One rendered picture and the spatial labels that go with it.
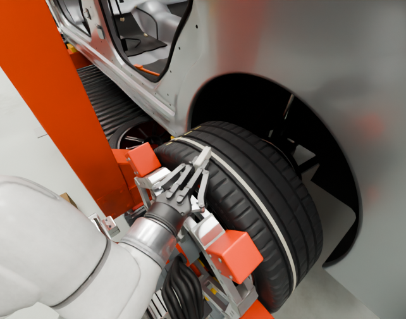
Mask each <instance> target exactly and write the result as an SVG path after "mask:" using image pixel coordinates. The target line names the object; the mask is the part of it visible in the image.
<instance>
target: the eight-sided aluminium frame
mask: <svg viewBox="0 0 406 319"><path fill-rule="evenodd" d="M170 173H171V171H169V170H168V169H167V168H165V167H162V168H158V169H157V170H154V171H153V172H151V173H150V174H148V175H146V176H144V177H140V178H138V177H135V178H134V180H135V184H136V186H137V187H138V190H139V193H140V195H141V198H142V200H143V202H144V207H145V209H146V211H147V210H148V209H149V208H150V206H151V205H152V203H154V202H155V198H156V196H155V195H154V193H153V191H152V186H153V185H155V184H157V183H160V182H161V181H162V180H163V179H164V178H166V177H167V176H168V175H169V174H170ZM146 189H149V190H150V192H151V196H152V200H151V201H150V199H149V197H148V194H147V191H146ZM190 200H191V204H192V206H193V205H194V202H195V201H196V198H194V196H193V195H192V197H191V199H190ZM193 213H194V214H195V215H196V216H197V218H198V219H199V220H200V222H199V223H198V224H196V222H195V221H194V220H193V219H192V218H191V217H190V216H189V217H188V218H187V219H186V220H185V223H184V224H183V226H184V227H185V228H186V229H187V230H188V233H189V234H190V235H191V236H192V238H193V240H194V241H195V242H196V244H197V245H198V246H199V248H200V250H201V251H202V252H203V254H204V256H205V257H206V260H207V261H208V263H209V265H210V266H211V268H212V270H213V272H214V274H215V276H216V277H217V279H218V280H219V282H217V281H216V280H215V279H213V278H212V276H211V275H210V274H209V273H208V272H207V271H206V270H205V269H204V267H203V266H202V265H201V264H200V263H199V261H198V260H195V261H194V262H193V264H194V265H195V267H196V268H197V269H198V271H199V272H200V273H201V276H200V277H199V278H198V279H199V281H200V284H201V287H202V294H203V295H204V296H206V297H207V298H208V299H209V300H210V302H212V304H213V305H215V307H217V309H218V310H220V312H222V314H224V316H225V317H226V319H239V318H241V317H242V316H243V315H244V314H245V312H246V311H247V310H248V309H249V308H250V307H251V306H252V304H253V303H254V302H255V301H256V299H257V297H258V294H257V292H256V289H255V286H254V285H253V284H252V283H251V281H250V279H249V277H247V278H246V279H245V280H244V281H243V282H242V283H241V284H239V285H238V286H237V287H235V285H234V284H233V282H232V280H230V279H229V278H227V277H225V276H223V275H222V274H220V273H219V272H218V270H217V268H216V267H215V265H214V263H213V262H212V260H211V259H210V257H209V256H208V254H207V253H206V249H207V248H208V247H209V246H210V245H211V244H212V243H213V242H214V241H216V240H217V239H218V238H219V237H221V236H222V235H223V234H224V233H225V230H224V229H223V228H222V226H221V225H220V224H219V222H218V221H217V219H216V218H215V217H214V215H213V214H212V213H210V212H208V210H206V209H205V212H204V213H200V212H199V211H198V212H193ZM212 288H213V289H215V290H216V291H217V292H218V293H219V294H220V295H222V296H223V297H224V298H225V299H226V300H227V301H228V302H229V303H228V304H227V305H225V304H224V303H223V302H222V301H221V300H220V299H219V298H218V297H217V296H215V295H214V294H213V293H212V292H211V291H210V290H211V289H212Z"/></svg>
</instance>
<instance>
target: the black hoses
mask: <svg viewBox="0 0 406 319"><path fill-rule="evenodd" d="M186 263H187V259H186V257H185V256H184V255H183V254H182V253H180V254H178V255H177V256H176V257H174V258H173V259H172V260H171V261H170V262H169V263H167V264H166V266H165V267H164V268H165V270H166V271H167V273H168V274H167V276H166V278H165V280H164V283H163V287H162V290H161V296H162V299H163V301H164V304H165V306H166V308H167V310H168V313H169V315H170V317H171V319H206V318H207V317H208V316H209V314H210V313H211V312H212V308H211V307H210V306H209V304H208V303H207V301H206V300H204V301H203V295H202V287H201V284H200V281H199V279H198V277H197V276H196V274H195V273H194V272H193V271H191V269H189V267H187V266H186V265H185V264H186ZM173 289H174V290H173ZM174 291H175V292H174ZM175 293H176V294H175ZM176 295H177V296H176ZM177 297H178V299H179V301H178V299H177ZM179 302H180V304H179ZM180 305H181V306H180Z"/></svg>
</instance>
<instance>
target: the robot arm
mask: <svg viewBox="0 0 406 319"><path fill-rule="evenodd" d="M210 157H211V147H207V146H206V147H205V148H204V150H203V151H202V152H201V154H200V156H196V157H195V158H194V159H193V161H189V162H188V165H186V164H184V163H182V164H181V165H180V166H178V167H177V168H176V169H175V170H173V171H172V172H171V173H170V174H169V175H168V176H167V177H166V178H164V179H163V180H162V181H161V182H160V183H157V184H155V185H153V186H152V191H153V193H154V195H155V196H156V198H155V202H154V203H152V205H151V206H150V208H149V209H148V210H147V212H146V213H145V215H144V217H140V218H137V219H136V220H135V222H134V223H133V225H132V226H131V227H130V229H129V230H128V232H127V233H126V234H125V235H124V237H122V238H121V240H120V242H119V243H118V244H117V243H115V242H113V241H111V240H110V239H108V238H107V237H106V236H105V235H104V234H103V233H102V232H101V231H99V229H98V228H97V227H96V226H95V225H94V223H93V222H92V221H91V220H90V219H89V218H88V217H87V216H85V215H84V214H83V213H82V212H81V211H80V210H78V209H77V208H76V207H74V205H72V204H71V203H69V202H68V201H66V200H65V199H63V198H62V197H61V196H59V195H57V194H56V193H55V192H53V191H51V190H49V189H48V188H46V187H44V186H43V185H40V184H38V183H36V182H34V181H32V180H29V179H27V178H23V177H19V176H14V175H11V176H9V175H0V319H4V318H7V317H9V316H10V315H12V314H13V313H14V312H16V311H18V310H21V309H23V308H29V307H31V306H33V305H34V304H35V303H37V302H40V303H42V304H45V305H46V306H48V307H50V308H52V309H53V310H54V311H56V312H57V313H58V314H59V316H58V318H57V319H141V318H142V317H143V315H144V313H145V311H146V309H147V307H148V305H149V303H150V301H151V299H152V297H153V295H154V292H155V290H156V285H157V281H158V279H159V276H160V274H161V272H162V270H163V268H164V267H165V266H166V262H167V260H168V259H169V257H170V255H171V253H172V252H173V250H174V248H175V246H176V238H175V237H176V236H177V235H178V233H179V231H180V230H181V228H182V226H183V224H184V223H185V220H186V219H187V218H188V217H189V216H190V215H191V214H192V213H193V212H198V211H199V212H200V213H204V212H205V205H204V201H205V197H206V192H207V187H208V184H209V171H207V167H208V166H209V158H210ZM194 171H195V173H194ZM193 174H194V175H193ZM192 175H193V177H192V178H191V176H192ZM190 178H191V180H190ZM201 179H202V182H201V185H200V189H199V193H198V200H196V201H195V202H194V205H193V206H192V204H191V200H190V199H191V197H192V194H193V193H194V191H195V189H196V188H197V186H198V184H199V182H200V181H201ZM189 180H190V181H189ZM176 181H177V182H176ZM188 181H189V183H188ZM175 182H176V183H175ZM187 183H188V184H187ZM186 184H187V186H186ZM172 185H173V186H172ZM171 186H172V188H171V189H170V190H168V189H169V188H170V187H171ZM167 190H168V191H167Z"/></svg>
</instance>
